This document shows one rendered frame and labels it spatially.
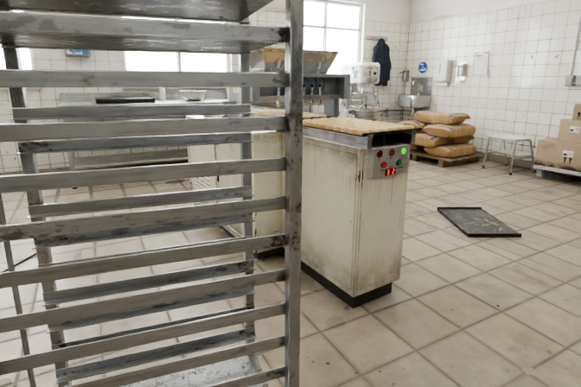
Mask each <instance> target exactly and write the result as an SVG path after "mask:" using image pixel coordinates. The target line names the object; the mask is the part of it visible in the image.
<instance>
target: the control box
mask: <svg viewBox="0 0 581 387"><path fill-rule="evenodd" d="M403 148H405V149H406V152H405V153H404V154H402V153H401V150H402V149H403ZM391 149H394V155H390V150H391ZM379 151H382V157H380V158H379V157H378V156H377V154H378V152H379ZM408 151H409V144H397V145H390V146H383V147H376V148H372V149H369V150H368V164H367V178H370V179H373V178H378V177H383V176H387V174H388V173H387V170H388V169H389V170H388V172H389V175H393V174H392V173H393V171H394V174H402V173H406V172H407V162H408ZM398 159H400V160H401V161H402V163H401V165H397V160H398ZM382 162H386V163H387V165H386V167H385V168H383V167H381V163H382ZM393 168H394V170H393Z"/></svg>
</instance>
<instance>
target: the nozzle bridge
mask: <svg viewBox="0 0 581 387"><path fill-rule="evenodd" d="M306 78H308V79H306ZM314 78H316V80H317V86H316V80H315V79H314ZM322 78H324V80H325V87H324V89H323V85H324V81H323V79H322ZM308 80H309V88H308V90H307V91H305V95H303V100H312V99H324V115H327V116H330V117H339V99H349V94H350V74H326V73H304V74H303V84H304V85H305V89H307V87H308ZM319 84H321V88H322V89H323V90H322V94H321V95H318V87H319ZM311 85H313V87H314V89H315V88H316V89H315V90H314V93H313V94H314V95H310V88H311ZM281 88H282V87H280V90H281ZM229 99H234V100H236V105H237V104H239V88H238V87H229ZM282 100H285V87H283V89H282V90H281V92H280V96H277V87H250V103H251V102H259V101H282Z"/></svg>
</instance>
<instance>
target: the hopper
mask: <svg viewBox="0 0 581 387"><path fill-rule="evenodd" d="M338 54H339V52H335V51H320V50H303V73H327V72H328V71H329V69H330V67H331V65H332V64H333V62H334V60H335V58H336V56H337V55H338ZM249 63H250V68H251V69H252V71H253V72H258V73H285V48H259V49H256V50H252V51H250V54H249Z"/></svg>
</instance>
